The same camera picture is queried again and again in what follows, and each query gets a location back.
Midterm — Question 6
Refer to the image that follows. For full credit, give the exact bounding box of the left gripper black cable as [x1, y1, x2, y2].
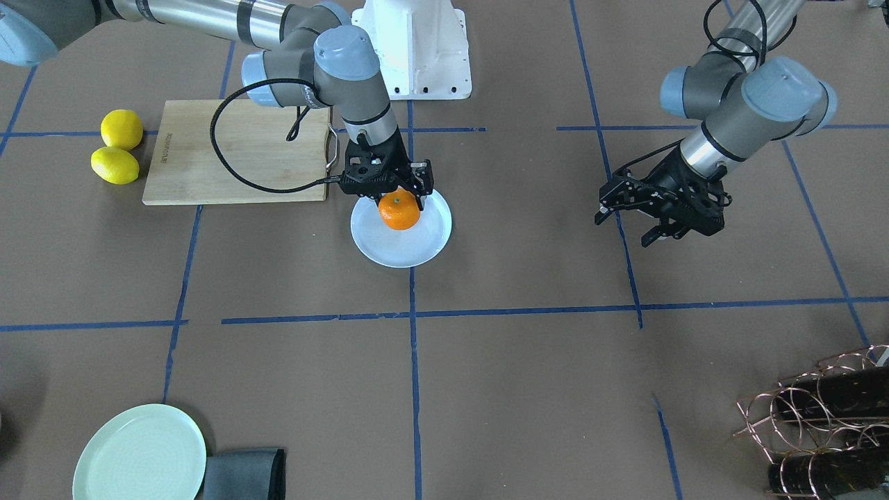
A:
[615, 0, 798, 174]

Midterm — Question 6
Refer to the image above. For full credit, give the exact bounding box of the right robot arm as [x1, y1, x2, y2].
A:
[1, 1, 434, 210]

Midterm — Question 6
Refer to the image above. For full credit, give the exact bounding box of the grey folded cloth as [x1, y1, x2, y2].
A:
[203, 447, 287, 499]

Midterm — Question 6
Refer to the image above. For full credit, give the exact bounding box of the light green plate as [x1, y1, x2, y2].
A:
[71, 404, 207, 499]

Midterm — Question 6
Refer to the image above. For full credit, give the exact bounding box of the dark wine bottle middle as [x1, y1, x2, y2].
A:
[774, 366, 888, 420]

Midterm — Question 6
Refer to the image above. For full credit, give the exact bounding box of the dark wine bottle front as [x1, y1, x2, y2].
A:
[768, 447, 888, 499]

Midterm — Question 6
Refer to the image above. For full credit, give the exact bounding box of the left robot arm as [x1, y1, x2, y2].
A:
[595, 1, 838, 247]

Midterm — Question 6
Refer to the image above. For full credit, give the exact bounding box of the dark wine bottle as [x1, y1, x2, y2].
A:
[774, 366, 888, 420]
[768, 447, 888, 499]

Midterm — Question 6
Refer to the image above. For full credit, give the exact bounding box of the bamboo cutting board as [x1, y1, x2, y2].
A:
[142, 99, 333, 206]

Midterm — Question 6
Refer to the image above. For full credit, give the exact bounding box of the yellow lemon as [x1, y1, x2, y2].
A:
[99, 110, 145, 151]
[91, 146, 140, 185]

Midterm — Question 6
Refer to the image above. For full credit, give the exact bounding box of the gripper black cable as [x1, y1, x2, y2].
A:
[615, 0, 798, 174]
[210, 78, 348, 194]

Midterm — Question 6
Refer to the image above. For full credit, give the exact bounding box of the orange fruit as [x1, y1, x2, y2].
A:
[377, 187, 422, 231]

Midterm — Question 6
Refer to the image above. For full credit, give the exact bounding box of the light blue plate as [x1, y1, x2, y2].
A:
[350, 190, 453, 268]

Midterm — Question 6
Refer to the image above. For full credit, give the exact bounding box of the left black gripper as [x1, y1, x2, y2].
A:
[594, 147, 731, 248]

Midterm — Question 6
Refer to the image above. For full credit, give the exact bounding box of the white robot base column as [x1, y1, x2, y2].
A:
[351, 1, 473, 101]

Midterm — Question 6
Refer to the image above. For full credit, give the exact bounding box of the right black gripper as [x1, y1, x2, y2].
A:
[338, 131, 434, 211]

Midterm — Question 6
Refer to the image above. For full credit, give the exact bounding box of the copper wire bottle rack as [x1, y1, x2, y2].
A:
[736, 344, 887, 499]

